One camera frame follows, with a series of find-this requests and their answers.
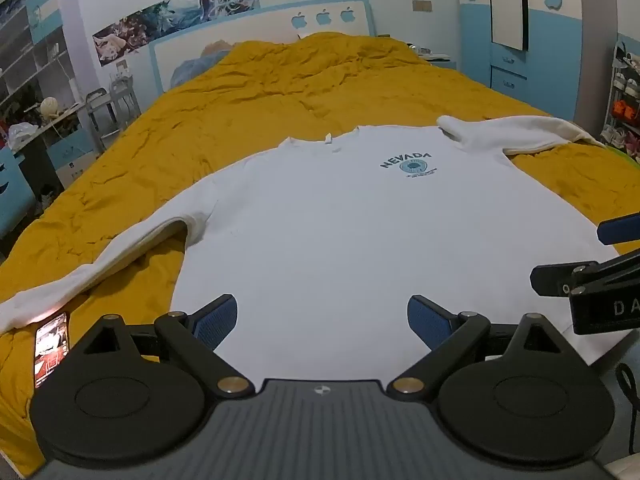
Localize smartphone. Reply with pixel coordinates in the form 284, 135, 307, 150
34, 312, 70, 391

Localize nightstand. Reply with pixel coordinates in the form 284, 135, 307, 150
409, 44, 458, 72

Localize grey chair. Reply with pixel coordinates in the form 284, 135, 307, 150
84, 71, 142, 154

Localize white printed sweatshirt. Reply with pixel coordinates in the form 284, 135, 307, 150
0, 114, 626, 386

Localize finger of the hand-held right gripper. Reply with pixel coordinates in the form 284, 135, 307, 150
597, 212, 640, 246
530, 249, 640, 301

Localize blue pillow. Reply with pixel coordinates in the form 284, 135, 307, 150
170, 40, 237, 89

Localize dark anime wall poster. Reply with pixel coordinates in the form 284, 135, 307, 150
92, 2, 199, 67

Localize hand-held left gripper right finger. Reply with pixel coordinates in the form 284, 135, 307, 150
386, 294, 571, 401

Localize blue desk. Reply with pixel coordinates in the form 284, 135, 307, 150
0, 102, 101, 241

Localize wardrobe mirror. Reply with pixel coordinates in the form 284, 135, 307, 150
487, 0, 530, 51

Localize yellow blanket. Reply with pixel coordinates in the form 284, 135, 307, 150
0, 31, 640, 476

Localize white plastic bag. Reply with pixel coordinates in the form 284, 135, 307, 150
7, 122, 37, 149

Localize grey bookshelf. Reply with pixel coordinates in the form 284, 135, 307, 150
0, 0, 76, 126

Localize blue and white wardrobe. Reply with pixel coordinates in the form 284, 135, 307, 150
455, 0, 640, 122

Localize white and blue headboard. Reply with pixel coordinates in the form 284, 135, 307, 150
148, 0, 377, 94

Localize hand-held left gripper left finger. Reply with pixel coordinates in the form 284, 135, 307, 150
67, 294, 256, 401

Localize shoe rack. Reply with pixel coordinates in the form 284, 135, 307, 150
599, 40, 640, 162

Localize black cord loop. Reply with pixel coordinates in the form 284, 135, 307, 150
615, 362, 640, 432

